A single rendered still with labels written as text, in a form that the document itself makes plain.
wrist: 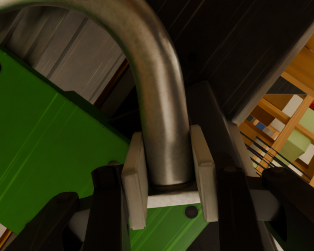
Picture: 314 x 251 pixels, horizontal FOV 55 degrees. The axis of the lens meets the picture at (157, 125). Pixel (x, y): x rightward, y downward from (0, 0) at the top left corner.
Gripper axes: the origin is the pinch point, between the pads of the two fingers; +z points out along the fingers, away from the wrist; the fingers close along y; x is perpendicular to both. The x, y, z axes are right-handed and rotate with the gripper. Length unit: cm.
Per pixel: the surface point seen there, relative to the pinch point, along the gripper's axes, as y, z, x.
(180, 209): 0.2, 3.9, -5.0
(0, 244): -22.9, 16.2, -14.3
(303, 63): 40, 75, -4
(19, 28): -10.3, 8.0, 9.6
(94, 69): -16, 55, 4
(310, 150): 364, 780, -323
